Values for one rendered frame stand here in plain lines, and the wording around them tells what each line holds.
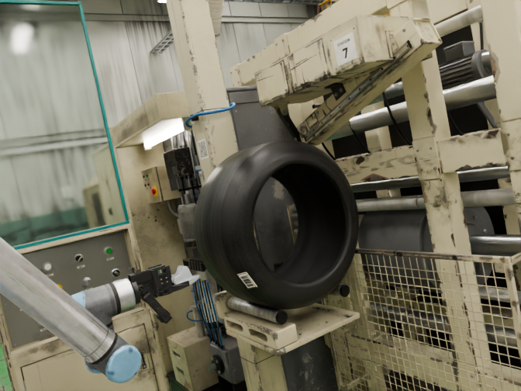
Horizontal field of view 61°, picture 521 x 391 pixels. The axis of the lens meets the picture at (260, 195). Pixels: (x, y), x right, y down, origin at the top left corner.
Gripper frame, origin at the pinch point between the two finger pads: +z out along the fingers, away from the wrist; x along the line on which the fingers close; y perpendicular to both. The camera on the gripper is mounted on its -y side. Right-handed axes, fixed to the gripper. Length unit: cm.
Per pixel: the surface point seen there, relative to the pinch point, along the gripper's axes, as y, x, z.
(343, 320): -28, -9, 47
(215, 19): 105, 61, 62
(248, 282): -3.6, -10.5, 12.3
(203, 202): 22.4, 6.4, 10.8
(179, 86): 278, 919, 429
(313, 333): -28.3, -9.1, 33.4
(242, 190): 24.3, -11.1, 16.3
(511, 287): -17, -59, 69
